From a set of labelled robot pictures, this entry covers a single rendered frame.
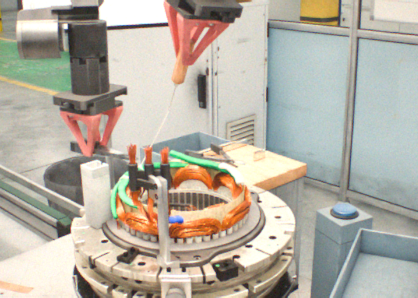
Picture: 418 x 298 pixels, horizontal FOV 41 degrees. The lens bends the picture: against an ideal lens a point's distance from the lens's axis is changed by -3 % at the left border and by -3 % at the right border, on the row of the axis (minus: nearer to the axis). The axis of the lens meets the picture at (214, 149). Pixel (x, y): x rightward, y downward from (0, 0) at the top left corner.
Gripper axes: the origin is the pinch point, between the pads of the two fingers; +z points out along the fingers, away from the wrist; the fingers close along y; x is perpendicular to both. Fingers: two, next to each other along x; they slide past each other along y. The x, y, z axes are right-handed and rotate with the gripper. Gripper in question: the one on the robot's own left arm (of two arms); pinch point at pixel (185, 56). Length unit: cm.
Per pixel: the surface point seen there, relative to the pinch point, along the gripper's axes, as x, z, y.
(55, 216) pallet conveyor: 8, 80, -58
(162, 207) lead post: -7.7, 11.7, 15.0
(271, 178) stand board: 26.8, 26.8, -3.6
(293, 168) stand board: 33.0, 26.5, -5.0
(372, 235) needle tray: 26.4, 18.9, 20.6
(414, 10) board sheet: 196, 34, -116
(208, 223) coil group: 0.1, 16.2, 14.6
